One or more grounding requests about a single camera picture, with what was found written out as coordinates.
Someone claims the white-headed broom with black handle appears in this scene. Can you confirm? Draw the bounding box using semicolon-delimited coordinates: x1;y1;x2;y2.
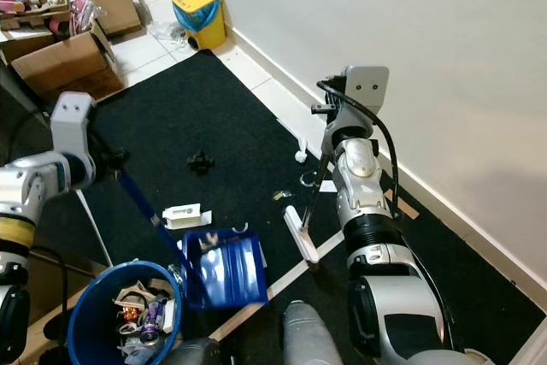
284;130;338;263

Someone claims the blue long-handled dustpan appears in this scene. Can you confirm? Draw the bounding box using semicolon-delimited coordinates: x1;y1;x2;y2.
115;168;268;310

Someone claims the small black knobby object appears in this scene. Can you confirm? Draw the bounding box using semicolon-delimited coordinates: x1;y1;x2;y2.
188;151;216;174

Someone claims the round blue trash bin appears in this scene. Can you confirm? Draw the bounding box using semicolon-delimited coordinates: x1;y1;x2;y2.
68;261;182;365

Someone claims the clear plastic bag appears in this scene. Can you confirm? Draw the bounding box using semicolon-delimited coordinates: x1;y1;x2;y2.
150;21;189;50

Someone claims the yellow bin with blue liner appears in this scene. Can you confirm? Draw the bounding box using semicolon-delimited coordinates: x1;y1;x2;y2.
171;0;227;51

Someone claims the small open cardboard box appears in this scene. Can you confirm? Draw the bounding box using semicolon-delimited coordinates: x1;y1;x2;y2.
81;0;142;37

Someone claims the purple drink can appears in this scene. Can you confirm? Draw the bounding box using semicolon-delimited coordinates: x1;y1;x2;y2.
139;305;163;336

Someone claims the grey left robot leg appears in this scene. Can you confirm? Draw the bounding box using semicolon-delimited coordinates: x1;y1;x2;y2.
154;338;223;365

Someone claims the grey robot leg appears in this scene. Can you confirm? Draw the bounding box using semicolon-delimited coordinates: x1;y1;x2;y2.
154;338;223;365
282;299;351;365

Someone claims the grey right robot leg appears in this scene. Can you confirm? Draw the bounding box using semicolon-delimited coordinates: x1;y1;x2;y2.
282;299;351;365

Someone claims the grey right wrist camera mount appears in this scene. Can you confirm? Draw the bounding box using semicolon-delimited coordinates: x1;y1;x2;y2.
342;64;390;122

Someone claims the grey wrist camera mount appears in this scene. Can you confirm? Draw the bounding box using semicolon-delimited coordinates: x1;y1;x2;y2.
342;64;390;122
51;91;95;165

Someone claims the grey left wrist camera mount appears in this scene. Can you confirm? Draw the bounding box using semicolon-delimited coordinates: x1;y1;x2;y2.
51;91;95;165

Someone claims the clear plastic ring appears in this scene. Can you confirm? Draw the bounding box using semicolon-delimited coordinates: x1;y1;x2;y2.
299;170;326;188

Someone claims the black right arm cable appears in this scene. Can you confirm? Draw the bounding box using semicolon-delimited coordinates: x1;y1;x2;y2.
316;81;404;212

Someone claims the white rectangular plastic bracket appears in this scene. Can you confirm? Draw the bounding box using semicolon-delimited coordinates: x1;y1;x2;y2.
162;204;213;229

